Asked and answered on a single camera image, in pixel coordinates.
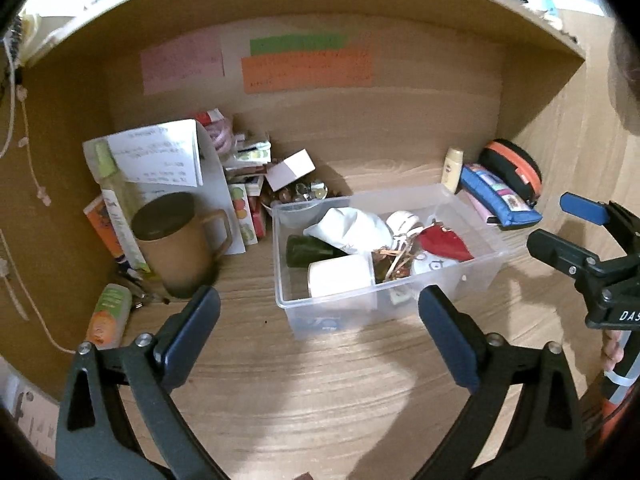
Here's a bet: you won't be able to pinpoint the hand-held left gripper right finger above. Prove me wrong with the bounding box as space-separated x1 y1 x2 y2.
412 285 587 480

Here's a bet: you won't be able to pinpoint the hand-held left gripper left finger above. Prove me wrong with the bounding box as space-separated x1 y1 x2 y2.
54 285 228 480

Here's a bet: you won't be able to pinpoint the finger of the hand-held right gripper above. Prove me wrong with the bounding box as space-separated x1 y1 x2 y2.
526 228 602 282
559 192 640 237

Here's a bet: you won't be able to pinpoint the brown raffia bundle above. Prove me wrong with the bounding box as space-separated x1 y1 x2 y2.
372 240 426 282

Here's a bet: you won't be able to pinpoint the red pouch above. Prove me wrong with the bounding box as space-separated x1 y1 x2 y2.
419 225 475 263

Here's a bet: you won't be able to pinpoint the clear plastic storage bin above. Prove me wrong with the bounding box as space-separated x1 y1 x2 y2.
271 183 509 341

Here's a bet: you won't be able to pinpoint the white cloth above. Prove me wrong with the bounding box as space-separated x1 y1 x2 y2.
303 206 393 256

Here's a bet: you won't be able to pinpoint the wooden desktop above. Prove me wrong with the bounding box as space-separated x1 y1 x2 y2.
50 155 640 480

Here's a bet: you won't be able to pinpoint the person's right hand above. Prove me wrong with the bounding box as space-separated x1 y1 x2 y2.
601 329 624 372

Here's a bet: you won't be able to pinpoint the dark pens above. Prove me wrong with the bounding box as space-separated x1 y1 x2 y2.
117 267 171 307

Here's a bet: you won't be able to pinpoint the white round printed case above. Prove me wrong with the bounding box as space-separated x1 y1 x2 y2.
412 255 461 277

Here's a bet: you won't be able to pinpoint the black orange zip case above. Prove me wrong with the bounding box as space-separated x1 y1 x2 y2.
478 139 543 207

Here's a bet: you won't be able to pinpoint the blue pencil case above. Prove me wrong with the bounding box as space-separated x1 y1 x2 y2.
460 163 543 228

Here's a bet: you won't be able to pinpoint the brown mug dark lid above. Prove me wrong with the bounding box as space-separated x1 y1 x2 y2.
131 191 233 300

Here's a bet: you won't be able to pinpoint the orange green wipes pack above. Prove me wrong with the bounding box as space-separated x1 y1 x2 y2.
85 283 133 350

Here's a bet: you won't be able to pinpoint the pink pouch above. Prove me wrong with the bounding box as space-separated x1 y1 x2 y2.
465 192 496 223

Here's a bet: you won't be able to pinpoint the fruit print box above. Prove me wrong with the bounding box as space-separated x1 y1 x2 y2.
229 183 258 246

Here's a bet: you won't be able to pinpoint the small cream bottle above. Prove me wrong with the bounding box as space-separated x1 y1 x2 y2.
442 147 465 194

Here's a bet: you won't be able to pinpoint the orange carton box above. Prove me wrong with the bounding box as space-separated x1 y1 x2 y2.
82 195 126 263

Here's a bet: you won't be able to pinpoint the tall bottle green cap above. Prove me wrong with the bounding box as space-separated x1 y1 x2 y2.
95 140 151 273

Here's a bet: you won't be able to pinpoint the dark green bottle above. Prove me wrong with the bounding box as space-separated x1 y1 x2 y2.
286 235 348 267

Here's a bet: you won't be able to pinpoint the white box with handwritten paper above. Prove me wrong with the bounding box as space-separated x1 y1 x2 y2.
82 119 247 256

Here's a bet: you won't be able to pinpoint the clear bowl of marbles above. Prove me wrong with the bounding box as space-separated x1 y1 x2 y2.
271 180 342 212

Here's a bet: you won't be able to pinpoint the printed paper sheet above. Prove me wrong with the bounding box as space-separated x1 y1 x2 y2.
0 360 61 456

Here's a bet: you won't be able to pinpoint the handwritten paper sheet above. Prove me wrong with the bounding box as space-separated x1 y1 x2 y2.
107 120 204 187

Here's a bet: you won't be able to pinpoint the wooden desk hutch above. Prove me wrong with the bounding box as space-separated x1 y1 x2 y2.
0 0 640 411

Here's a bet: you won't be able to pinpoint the small white box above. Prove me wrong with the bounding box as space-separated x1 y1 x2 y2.
265 149 316 192

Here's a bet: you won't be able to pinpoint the pile of small packets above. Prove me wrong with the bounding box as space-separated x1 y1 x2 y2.
222 132 273 176

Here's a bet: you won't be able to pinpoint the pink sticky note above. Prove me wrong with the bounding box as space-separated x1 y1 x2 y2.
141 27 224 95

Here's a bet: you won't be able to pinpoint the orange sticky note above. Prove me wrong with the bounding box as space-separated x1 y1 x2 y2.
241 50 375 94

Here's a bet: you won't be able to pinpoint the green sticky note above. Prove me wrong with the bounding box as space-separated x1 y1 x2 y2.
249 34 351 57

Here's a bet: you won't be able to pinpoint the white cable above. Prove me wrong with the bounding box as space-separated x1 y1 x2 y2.
0 230 76 353

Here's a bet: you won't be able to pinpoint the pink cable coil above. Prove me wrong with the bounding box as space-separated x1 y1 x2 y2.
207 115 236 153

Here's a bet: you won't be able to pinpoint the string with pink beads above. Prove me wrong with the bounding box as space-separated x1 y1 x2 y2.
10 25 52 206

